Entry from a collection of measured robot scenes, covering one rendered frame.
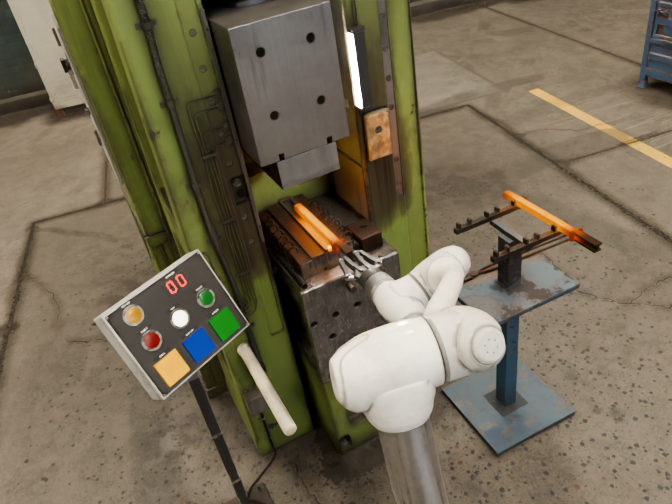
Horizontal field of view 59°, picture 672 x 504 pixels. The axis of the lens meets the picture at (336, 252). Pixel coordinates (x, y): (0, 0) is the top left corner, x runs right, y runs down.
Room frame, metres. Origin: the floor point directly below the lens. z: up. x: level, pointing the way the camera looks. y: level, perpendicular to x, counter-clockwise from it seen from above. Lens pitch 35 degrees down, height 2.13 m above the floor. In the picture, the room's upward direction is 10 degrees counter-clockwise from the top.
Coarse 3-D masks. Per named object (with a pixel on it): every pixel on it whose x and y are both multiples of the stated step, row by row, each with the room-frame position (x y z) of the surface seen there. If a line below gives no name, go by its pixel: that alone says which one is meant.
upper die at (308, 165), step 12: (300, 156) 1.63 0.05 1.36; (312, 156) 1.65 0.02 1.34; (324, 156) 1.66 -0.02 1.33; (336, 156) 1.68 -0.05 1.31; (264, 168) 1.74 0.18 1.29; (276, 168) 1.62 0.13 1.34; (288, 168) 1.62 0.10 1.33; (300, 168) 1.63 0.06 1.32; (312, 168) 1.65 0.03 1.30; (324, 168) 1.66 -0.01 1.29; (336, 168) 1.67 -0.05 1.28; (276, 180) 1.65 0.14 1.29; (288, 180) 1.61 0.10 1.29; (300, 180) 1.63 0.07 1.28
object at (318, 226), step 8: (296, 208) 1.89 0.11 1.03; (304, 208) 1.87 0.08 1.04; (304, 216) 1.82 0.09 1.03; (312, 216) 1.80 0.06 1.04; (312, 224) 1.76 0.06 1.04; (320, 224) 1.74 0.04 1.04; (320, 232) 1.70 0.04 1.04; (328, 232) 1.68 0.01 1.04; (328, 240) 1.64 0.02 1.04; (336, 240) 1.62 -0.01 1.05; (344, 240) 1.60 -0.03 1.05; (344, 248) 1.54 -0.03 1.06
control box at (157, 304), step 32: (192, 256) 1.45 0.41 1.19; (160, 288) 1.34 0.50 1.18; (192, 288) 1.38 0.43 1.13; (224, 288) 1.42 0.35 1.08; (96, 320) 1.26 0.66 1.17; (160, 320) 1.28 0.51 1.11; (192, 320) 1.32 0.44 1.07; (128, 352) 1.19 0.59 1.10; (160, 352) 1.22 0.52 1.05; (160, 384) 1.16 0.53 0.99
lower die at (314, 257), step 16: (272, 208) 2.00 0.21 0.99; (288, 208) 1.96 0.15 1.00; (288, 224) 1.86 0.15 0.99; (288, 240) 1.77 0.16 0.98; (304, 240) 1.73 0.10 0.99; (304, 256) 1.65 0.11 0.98; (320, 256) 1.63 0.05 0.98; (336, 256) 1.65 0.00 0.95; (304, 272) 1.61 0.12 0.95; (320, 272) 1.63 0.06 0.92
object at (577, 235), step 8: (504, 192) 1.87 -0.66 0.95; (512, 192) 1.86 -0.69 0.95; (520, 200) 1.80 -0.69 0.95; (528, 208) 1.75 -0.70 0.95; (536, 208) 1.73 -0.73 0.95; (536, 216) 1.71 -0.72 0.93; (544, 216) 1.67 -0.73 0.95; (552, 216) 1.66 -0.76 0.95; (552, 224) 1.63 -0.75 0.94; (560, 224) 1.61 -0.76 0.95; (568, 224) 1.60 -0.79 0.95; (568, 232) 1.57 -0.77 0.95; (576, 232) 1.54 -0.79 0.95; (584, 232) 1.54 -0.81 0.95; (576, 240) 1.53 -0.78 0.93; (584, 240) 1.50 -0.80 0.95; (592, 240) 1.49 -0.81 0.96; (592, 248) 1.48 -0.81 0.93; (600, 248) 1.47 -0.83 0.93
